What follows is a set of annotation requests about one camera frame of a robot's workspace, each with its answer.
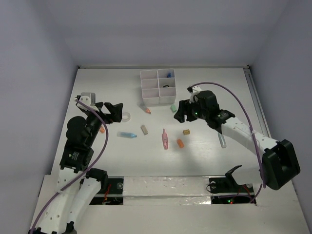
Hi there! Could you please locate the brown eraser block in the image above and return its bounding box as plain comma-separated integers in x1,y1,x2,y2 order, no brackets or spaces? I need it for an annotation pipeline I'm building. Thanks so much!
183,129,190,135

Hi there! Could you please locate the green highlighter pen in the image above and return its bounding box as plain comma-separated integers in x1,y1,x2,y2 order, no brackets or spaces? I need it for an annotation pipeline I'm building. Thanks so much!
218,133,227,149

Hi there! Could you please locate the grey eraser block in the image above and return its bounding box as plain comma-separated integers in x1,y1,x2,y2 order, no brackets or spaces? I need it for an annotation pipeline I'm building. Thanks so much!
140,125,148,135

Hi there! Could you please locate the clear tape roll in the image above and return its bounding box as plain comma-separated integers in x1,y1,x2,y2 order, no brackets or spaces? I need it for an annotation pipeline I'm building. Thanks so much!
122,112,131,122

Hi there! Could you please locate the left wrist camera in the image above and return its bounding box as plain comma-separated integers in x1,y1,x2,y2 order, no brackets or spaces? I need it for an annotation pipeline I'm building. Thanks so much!
74,92,96,107

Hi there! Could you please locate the pink highlighter pen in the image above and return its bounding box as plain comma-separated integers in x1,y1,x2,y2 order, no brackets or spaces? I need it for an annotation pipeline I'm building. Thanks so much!
162,129,168,150

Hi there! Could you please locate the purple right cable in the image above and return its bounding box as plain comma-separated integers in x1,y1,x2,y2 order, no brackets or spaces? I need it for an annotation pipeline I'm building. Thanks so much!
190,81,267,204

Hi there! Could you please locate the orange tip clear highlighter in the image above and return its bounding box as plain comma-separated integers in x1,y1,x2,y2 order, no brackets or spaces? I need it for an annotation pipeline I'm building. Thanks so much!
138,103,152,114

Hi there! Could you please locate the green highlighter cap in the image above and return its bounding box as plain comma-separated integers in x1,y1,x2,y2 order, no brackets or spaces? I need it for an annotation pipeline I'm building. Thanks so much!
170,104,177,113

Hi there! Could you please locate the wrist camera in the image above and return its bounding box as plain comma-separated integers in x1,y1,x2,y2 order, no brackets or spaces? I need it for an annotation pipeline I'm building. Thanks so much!
74,92,96,107
187,85,202,104

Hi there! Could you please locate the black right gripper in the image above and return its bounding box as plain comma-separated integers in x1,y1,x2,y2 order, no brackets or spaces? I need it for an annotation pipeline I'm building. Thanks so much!
173,96,209,123

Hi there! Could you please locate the white left organizer box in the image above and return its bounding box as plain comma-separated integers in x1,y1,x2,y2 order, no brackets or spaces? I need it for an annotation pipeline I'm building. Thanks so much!
140,70,159,106

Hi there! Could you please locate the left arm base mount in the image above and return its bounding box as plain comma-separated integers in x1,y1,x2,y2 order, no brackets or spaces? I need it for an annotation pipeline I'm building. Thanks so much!
90,177,124,205

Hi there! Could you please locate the orange highlighter pen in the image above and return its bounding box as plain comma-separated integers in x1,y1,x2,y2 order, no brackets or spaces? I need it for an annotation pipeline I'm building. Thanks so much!
99,126,105,133

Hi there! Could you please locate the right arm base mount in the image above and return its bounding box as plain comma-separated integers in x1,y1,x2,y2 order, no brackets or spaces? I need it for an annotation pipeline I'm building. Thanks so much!
206,165,255,205

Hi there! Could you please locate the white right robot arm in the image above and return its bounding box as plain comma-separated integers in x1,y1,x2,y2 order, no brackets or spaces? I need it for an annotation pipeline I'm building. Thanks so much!
174,91,301,190

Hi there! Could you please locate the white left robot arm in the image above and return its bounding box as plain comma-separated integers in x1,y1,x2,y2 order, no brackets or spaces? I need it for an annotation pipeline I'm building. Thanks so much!
29,96,123,234

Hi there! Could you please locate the orange highlighter cap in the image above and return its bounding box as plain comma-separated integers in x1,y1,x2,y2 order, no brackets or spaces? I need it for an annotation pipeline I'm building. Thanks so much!
176,139,184,148

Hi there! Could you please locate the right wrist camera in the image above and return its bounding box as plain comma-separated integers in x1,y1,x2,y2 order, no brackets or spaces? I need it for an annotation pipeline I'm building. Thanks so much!
187,85,202,104

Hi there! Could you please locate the blue highlighter pen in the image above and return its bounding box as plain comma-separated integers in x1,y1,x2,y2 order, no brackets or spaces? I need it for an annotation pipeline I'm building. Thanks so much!
117,132,137,138

